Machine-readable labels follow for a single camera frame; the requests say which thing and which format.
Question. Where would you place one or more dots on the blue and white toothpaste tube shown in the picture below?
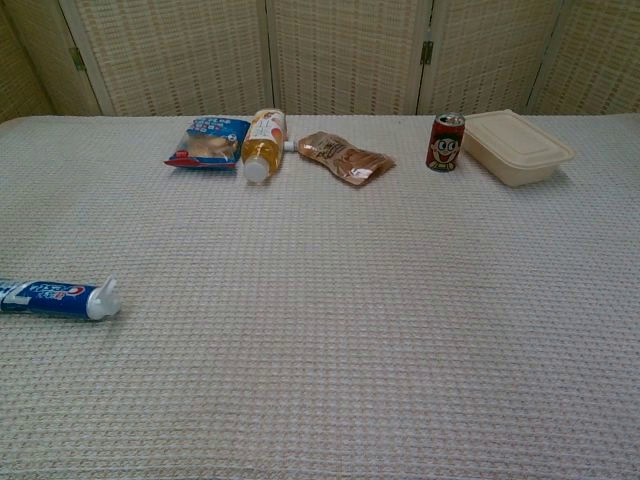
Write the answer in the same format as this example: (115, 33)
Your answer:
(50, 296)

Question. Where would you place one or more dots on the white woven tablecloth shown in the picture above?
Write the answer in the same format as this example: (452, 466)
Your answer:
(320, 325)

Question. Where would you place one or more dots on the brown spout pouch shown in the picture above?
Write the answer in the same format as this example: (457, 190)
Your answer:
(345, 157)

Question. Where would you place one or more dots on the orange drink bottle white cap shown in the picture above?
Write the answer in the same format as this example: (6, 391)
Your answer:
(261, 145)

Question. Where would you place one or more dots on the blue snack bag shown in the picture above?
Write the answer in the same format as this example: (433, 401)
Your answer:
(210, 145)

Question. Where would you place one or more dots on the red cartoon face can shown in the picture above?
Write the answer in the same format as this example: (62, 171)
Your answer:
(445, 145)

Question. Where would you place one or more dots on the brass screen hinge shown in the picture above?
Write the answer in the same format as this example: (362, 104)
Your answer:
(77, 58)
(426, 52)

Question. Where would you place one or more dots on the beige lidded food container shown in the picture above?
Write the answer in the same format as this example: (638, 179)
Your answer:
(515, 147)

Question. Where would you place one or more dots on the woven folding screen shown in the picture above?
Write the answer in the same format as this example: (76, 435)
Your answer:
(175, 55)

